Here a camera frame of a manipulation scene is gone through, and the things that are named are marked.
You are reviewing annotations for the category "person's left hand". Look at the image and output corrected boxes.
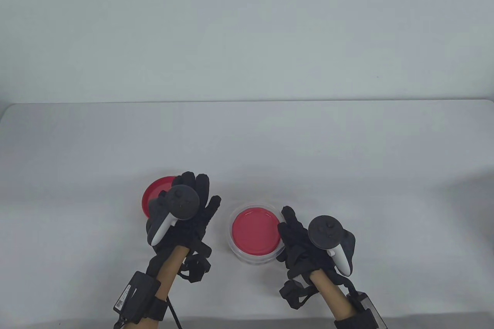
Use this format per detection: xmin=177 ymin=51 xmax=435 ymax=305
xmin=146 ymin=172 xmax=222 ymax=264

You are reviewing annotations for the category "thin black camera cable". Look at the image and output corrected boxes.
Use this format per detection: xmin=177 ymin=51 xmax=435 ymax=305
xmin=166 ymin=298 xmax=182 ymax=329

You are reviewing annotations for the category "black forearm strap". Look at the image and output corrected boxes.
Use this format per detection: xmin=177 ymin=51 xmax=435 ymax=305
xmin=145 ymin=296 xmax=169 ymax=322
xmin=334 ymin=312 xmax=381 ymax=329

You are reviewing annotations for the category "person's right forearm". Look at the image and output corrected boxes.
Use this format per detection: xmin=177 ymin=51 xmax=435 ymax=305
xmin=311 ymin=270 xmax=354 ymax=322

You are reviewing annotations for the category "black and white controller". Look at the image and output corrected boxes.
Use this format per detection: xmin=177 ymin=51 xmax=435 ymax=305
xmin=308 ymin=215 xmax=356 ymax=277
xmin=149 ymin=185 xmax=200 ymax=246

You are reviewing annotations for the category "medium red container lid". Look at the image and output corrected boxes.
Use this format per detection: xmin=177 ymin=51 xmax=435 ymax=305
xmin=233 ymin=209 xmax=280 ymax=255

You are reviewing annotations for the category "black braided cable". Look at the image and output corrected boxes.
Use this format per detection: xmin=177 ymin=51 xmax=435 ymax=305
xmin=340 ymin=273 xmax=365 ymax=306

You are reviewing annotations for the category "plain black forearm box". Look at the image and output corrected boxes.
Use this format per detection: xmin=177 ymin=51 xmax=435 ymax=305
xmin=347 ymin=294 xmax=384 ymax=329

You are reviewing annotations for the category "black box with white label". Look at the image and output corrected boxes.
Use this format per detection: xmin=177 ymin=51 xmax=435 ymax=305
xmin=113 ymin=271 xmax=162 ymax=324

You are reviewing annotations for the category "person's right hand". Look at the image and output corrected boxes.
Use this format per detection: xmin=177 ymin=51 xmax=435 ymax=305
xmin=278 ymin=206 xmax=348 ymax=279

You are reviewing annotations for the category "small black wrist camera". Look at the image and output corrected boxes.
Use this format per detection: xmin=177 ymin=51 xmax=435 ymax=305
xmin=280 ymin=279 xmax=309 ymax=310
xmin=179 ymin=254 xmax=211 ymax=283

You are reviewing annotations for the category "large clear printed food container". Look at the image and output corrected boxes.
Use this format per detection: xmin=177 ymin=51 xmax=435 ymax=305
xmin=228 ymin=202 xmax=285 ymax=264

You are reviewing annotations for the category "large red container lid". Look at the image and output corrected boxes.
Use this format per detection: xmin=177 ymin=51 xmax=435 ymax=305
xmin=142 ymin=177 xmax=182 ymax=218

